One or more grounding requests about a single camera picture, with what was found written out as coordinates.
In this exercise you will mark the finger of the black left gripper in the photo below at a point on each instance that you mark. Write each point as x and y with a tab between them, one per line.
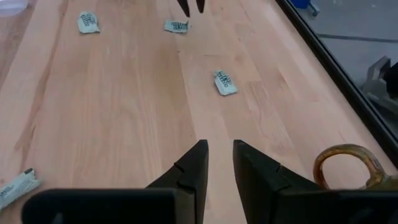
184	7
200	5

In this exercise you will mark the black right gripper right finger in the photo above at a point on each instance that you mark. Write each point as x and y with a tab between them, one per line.
261	180

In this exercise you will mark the black table edge frame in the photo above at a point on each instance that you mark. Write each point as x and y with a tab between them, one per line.
339	77

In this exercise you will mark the grey black metal stand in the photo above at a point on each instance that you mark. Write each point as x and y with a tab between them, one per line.
381	84

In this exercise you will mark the blue cart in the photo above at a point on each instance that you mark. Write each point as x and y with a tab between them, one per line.
303	4

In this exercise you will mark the green brown ceramic mug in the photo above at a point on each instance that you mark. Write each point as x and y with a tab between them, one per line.
373	168

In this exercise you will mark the clear plastic container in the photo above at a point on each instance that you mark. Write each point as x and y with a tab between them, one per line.
11	5

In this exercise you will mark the white green sweetener packet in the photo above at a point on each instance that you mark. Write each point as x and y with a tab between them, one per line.
225	82
17	187
176	26
88	22

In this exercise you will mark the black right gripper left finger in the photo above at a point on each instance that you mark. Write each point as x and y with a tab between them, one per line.
186	183

